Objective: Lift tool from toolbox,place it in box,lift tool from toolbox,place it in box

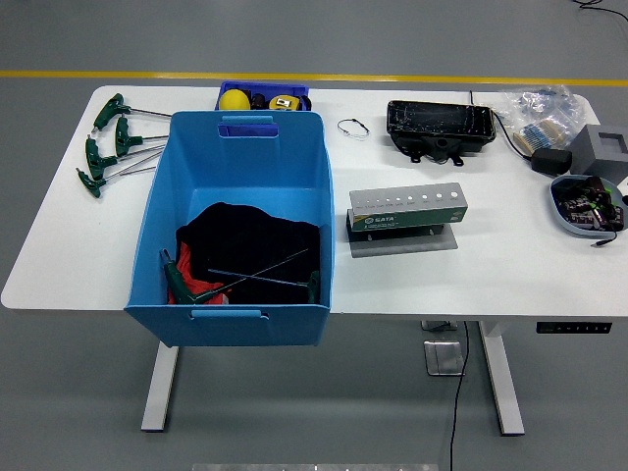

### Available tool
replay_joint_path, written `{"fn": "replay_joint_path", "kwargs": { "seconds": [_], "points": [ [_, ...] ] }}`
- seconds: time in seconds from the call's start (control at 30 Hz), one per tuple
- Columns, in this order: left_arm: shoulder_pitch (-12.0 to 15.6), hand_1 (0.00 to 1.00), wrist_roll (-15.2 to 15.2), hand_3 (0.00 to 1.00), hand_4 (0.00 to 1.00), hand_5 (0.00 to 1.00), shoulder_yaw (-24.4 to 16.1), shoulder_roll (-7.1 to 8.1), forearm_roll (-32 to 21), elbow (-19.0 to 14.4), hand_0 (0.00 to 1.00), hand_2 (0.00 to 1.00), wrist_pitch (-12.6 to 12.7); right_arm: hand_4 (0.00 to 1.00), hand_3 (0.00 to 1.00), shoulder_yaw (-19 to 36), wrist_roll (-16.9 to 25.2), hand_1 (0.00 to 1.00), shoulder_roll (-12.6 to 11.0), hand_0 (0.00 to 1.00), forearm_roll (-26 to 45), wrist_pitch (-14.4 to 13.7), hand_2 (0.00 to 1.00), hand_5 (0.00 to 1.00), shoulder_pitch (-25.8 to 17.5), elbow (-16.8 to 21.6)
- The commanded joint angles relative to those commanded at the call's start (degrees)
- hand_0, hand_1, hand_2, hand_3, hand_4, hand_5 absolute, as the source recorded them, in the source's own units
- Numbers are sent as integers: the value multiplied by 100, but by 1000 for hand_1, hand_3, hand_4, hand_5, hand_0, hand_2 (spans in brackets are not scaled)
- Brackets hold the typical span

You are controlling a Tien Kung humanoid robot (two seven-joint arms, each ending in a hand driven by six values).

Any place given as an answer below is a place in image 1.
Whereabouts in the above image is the orange cloth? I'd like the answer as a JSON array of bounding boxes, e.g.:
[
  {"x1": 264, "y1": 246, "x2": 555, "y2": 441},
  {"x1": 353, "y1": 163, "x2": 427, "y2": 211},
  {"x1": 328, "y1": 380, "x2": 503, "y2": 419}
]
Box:
[{"x1": 167, "y1": 242, "x2": 233, "y2": 305}]

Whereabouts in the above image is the black table control panel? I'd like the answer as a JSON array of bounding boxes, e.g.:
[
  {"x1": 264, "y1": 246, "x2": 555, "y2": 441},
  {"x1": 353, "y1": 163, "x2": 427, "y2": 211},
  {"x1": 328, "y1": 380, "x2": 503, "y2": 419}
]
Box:
[{"x1": 535, "y1": 321, "x2": 613, "y2": 335}]

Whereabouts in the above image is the small green T-handle hex key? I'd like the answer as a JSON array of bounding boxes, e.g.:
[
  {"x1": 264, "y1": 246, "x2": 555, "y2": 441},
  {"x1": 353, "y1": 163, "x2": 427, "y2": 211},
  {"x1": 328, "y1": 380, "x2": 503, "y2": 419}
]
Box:
[{"x1": 207, "y1": 267, "x2": 322, "y2": 305}]

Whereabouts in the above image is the black adapter cord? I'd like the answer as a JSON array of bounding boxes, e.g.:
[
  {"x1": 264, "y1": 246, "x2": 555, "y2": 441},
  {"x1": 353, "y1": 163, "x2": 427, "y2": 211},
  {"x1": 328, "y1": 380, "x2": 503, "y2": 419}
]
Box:
[{"x1": 490, "y1": 110, "x2": 536, "y2": 161}]

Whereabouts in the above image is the large light blue plastic box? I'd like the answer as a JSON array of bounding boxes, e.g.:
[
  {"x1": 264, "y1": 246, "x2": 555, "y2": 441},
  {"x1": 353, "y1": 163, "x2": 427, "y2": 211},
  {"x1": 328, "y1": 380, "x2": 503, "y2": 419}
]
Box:
[{"x1": 123, "y1": 110, "x2": 337, "y2": 347}]

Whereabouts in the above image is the black cloth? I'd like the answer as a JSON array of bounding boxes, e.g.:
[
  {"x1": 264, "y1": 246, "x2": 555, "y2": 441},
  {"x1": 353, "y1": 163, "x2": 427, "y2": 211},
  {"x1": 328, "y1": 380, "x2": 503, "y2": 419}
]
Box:
[{"x1": 175, "y1": 201, "x2": 323, "y2": 305}]

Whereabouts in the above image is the black cable on floor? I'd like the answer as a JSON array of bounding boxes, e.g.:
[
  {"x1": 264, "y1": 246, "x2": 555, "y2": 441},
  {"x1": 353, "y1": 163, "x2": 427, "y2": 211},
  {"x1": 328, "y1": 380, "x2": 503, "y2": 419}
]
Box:
[{"x1": 571, "y1": 0, "x2": 628, "y2": 26}]

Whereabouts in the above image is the grey bowl of parts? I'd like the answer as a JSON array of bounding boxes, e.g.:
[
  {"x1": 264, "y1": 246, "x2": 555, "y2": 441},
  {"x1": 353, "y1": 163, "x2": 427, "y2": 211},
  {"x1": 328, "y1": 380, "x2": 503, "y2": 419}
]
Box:
[{"x1": 548, "y1": 174, "x2": 628, "y2": 237}]

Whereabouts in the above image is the white table leg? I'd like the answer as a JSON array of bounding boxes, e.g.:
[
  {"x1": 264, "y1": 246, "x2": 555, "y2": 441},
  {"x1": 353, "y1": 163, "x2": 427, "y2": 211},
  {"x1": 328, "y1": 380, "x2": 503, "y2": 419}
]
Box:
[
  {"x1": 140, "y1": 340, "x2": 181, "y2": 434},
  {"x1": 478, "y1": 321, "x2": 526, "y2": 437}
]

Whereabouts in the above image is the steel wire loop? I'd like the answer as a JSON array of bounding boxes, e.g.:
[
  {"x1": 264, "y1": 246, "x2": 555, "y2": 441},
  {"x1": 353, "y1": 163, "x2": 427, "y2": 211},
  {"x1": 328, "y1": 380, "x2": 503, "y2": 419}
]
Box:
[{"x1": 337, "y1": 118, "x2": 371, "y2": 139}]

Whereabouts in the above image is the black power adapter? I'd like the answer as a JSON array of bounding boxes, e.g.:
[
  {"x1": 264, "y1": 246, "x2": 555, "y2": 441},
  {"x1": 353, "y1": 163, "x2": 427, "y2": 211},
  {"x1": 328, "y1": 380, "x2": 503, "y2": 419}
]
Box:
[{"x1": 531, "y1": 147, "x2": 574, "y2": 177}]

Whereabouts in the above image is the yellow ball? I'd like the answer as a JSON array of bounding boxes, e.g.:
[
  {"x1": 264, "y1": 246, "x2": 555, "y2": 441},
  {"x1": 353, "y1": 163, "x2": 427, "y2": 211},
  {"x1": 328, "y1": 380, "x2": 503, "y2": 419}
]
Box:
[{"x1": 218, "y1": 88, "x2": 251, "y2": 111}]

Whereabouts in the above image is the silver floor plate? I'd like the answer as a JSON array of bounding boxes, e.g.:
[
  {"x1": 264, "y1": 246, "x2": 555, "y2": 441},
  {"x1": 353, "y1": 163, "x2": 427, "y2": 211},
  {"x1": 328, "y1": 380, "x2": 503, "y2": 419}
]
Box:
[{"x1": 422, "y1": 340, "x2": 466, "y2": 377}]

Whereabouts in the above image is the small dark blue bin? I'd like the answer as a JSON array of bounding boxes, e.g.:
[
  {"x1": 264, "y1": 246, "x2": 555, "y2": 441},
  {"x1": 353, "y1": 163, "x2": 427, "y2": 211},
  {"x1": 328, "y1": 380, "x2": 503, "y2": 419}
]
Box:
[{"x1": 214, "y1": 80, "x2": 311, "y2": 112}]

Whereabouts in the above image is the grey square box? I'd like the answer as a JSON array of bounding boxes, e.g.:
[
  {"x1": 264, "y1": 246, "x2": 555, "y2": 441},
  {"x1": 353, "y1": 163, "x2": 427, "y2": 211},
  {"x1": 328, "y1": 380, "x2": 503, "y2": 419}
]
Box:
[{"x1": 568, "y1": 123, "x2": 628, "y2": 177}]

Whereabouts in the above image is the large green T-handle hex key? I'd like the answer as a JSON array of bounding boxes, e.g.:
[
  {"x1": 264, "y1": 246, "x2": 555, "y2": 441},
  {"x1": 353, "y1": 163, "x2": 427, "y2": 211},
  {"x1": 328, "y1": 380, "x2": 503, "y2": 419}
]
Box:
[{"x1": 159, "y1": 247, "x2": 312, "y2": 306}]

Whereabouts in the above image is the clear plastic bag of parts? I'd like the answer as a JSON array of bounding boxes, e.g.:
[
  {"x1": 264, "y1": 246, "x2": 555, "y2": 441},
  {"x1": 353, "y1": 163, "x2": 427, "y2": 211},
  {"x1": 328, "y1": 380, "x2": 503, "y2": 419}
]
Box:
[{"x1": 499, "y1": 83, "x2": 590, "y2": 153}]

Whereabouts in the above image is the green grey hex key stand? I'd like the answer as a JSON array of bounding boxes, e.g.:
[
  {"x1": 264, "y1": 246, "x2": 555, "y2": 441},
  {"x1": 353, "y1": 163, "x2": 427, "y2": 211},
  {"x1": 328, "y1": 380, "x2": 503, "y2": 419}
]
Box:
[{"x1": 345, "y1": 182, "x2": 469, "y2": 259}]

